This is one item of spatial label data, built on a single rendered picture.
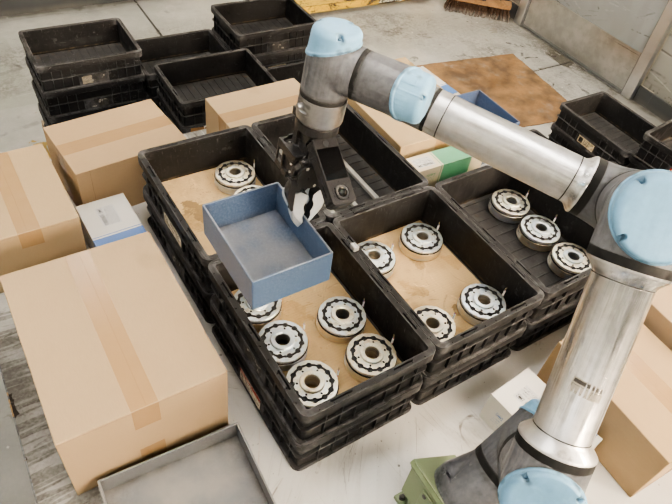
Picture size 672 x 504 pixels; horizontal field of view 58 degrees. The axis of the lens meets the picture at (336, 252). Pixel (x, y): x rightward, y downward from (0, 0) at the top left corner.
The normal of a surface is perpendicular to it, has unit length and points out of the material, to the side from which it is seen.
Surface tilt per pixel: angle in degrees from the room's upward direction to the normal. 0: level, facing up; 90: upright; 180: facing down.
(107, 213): 0
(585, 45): 90
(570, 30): 90
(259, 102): 0
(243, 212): 90
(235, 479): 0
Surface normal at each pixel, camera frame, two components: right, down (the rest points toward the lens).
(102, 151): 0.12, -0.69
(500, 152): -0.38, 0.43
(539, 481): -0.28, 0.26
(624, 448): -0.87, 0.28
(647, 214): -0.20, 0.01
